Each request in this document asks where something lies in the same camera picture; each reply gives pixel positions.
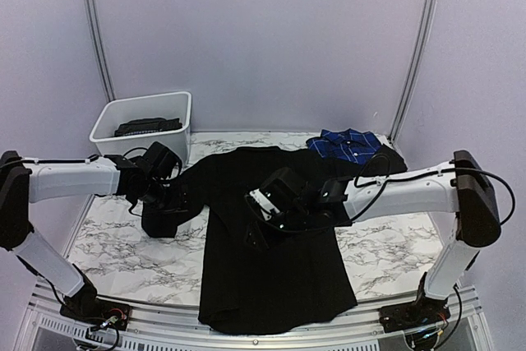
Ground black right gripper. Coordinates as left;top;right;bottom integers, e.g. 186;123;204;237
242;207;311;254

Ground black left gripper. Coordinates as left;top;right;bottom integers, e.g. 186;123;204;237
133;178;190;216

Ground black long sleeve shirt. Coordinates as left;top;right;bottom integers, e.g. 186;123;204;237
141;146;407;335

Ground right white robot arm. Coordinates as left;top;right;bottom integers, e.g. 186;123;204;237
244;150;509;325

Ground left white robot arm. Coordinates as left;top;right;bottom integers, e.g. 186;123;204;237
1;144;182;322

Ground dark clothes in bin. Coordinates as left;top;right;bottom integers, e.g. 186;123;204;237
113;118;182;137

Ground white plastic bin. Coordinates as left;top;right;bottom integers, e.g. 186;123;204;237
90;91;192;163

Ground blue plaid folded shirt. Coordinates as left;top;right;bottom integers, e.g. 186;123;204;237
306;128;382;164

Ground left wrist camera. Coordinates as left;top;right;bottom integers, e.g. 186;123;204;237
135;141;182;180

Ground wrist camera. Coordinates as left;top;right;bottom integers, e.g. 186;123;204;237
245;168;308;221
135;141;182;180

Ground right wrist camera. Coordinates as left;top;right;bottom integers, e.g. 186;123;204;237
245;168;308;221

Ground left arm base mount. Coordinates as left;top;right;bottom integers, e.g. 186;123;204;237
60;289;132;330

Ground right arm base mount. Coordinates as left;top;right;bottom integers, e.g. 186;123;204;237
379;273;450;333

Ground aluminium frame rail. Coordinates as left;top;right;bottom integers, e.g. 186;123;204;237
14;281;495;350

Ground left aluminium corner post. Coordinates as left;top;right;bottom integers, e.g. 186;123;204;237
84;0;116;103

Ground aluminium corner post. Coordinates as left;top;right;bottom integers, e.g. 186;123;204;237
388;0;437;145
84;0;116;103

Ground right aluminium corner post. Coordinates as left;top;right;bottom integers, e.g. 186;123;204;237
388;0;437;145

